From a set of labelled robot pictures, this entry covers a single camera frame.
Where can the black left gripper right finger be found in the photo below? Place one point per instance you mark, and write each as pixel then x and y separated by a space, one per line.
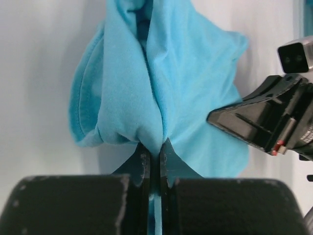
pixel 193 205

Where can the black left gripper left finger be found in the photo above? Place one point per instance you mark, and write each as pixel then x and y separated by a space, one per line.
pixel 115 204

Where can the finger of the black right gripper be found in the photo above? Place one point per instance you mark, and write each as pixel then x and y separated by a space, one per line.
pixel 254 123
pixel 273 86

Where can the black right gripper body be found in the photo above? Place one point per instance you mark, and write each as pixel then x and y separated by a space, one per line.
pixel 295 128

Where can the light blue t-shirt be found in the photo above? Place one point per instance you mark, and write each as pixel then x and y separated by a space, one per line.
pixel 153 72

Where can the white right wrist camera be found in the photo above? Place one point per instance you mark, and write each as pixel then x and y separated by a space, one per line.
pixel 297 56

